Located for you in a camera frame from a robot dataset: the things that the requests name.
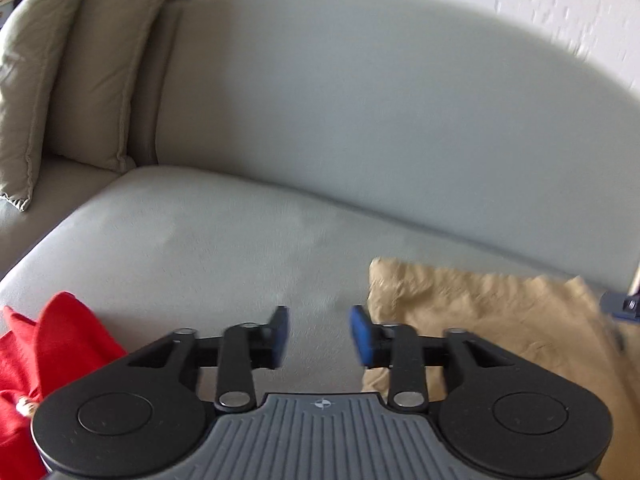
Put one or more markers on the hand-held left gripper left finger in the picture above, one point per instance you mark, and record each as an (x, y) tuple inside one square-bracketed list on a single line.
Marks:
[(281, 336)]

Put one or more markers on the grey sofa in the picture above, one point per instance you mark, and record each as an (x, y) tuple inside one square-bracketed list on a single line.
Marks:
[(300, 135)]

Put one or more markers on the tan pants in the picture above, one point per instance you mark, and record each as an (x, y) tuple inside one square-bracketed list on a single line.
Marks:
[(475, 300)]

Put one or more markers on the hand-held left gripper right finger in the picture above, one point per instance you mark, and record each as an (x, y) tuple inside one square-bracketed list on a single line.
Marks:
[(361, 336)]

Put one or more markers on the red cloth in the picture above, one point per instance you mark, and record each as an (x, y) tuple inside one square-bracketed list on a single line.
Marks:
[(55, 340)]

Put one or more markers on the beige throw cushion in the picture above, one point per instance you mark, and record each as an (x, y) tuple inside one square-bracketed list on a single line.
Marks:
[(30, 85), (100, 70)]

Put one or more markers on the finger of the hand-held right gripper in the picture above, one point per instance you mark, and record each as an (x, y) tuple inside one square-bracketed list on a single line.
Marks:
[(625, 306)]

